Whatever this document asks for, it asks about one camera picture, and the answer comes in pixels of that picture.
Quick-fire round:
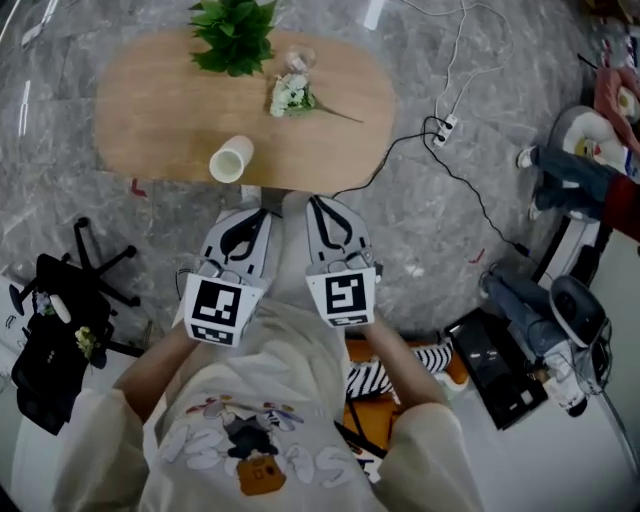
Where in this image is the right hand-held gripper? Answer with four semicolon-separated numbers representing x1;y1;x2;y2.
303;194;379;329

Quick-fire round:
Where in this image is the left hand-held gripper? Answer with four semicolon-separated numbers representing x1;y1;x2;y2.
181;207;274;349

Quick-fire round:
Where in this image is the white cylindrical vase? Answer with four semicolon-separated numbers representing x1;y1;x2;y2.
208;134;257;184

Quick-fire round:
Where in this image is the white flowers bunch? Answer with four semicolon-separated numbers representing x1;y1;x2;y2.
268;72;365;125

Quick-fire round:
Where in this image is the person's left forearm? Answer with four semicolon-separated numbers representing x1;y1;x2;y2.
113;319;202;427

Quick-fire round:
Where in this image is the person's right forearm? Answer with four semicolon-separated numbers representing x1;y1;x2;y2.
360;308;452;417

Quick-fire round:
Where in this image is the white power strip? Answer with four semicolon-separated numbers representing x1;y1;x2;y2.
431;113;460;149

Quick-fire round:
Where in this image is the black white striped cloth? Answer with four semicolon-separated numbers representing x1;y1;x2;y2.
345;346;457;400

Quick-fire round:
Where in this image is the person's cream printed shirt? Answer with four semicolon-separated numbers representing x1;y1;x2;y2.
49;297;487;512

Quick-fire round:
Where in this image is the clear glass jar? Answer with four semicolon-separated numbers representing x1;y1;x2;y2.
283;44;318;77

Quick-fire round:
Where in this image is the orange stool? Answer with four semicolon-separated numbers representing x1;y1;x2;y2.
342;338;470;477

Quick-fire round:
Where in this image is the black office chair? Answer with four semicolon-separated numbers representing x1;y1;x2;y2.
9;216;142;437

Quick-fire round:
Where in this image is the green leafy potted plant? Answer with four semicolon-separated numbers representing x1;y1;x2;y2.
187;0;279;78

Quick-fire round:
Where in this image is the black flat box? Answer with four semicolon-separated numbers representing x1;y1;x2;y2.
443;306;550;432

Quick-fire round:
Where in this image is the grey round cushion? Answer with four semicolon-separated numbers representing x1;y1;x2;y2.
551;104;632;167

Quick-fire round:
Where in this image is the pink plush toy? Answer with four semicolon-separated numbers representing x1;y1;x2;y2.
592;65;640;157

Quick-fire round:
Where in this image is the black power cable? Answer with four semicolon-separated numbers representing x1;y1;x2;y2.
331;115;532;257

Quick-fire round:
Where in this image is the white power cable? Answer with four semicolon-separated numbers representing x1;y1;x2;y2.
399;0;517;122

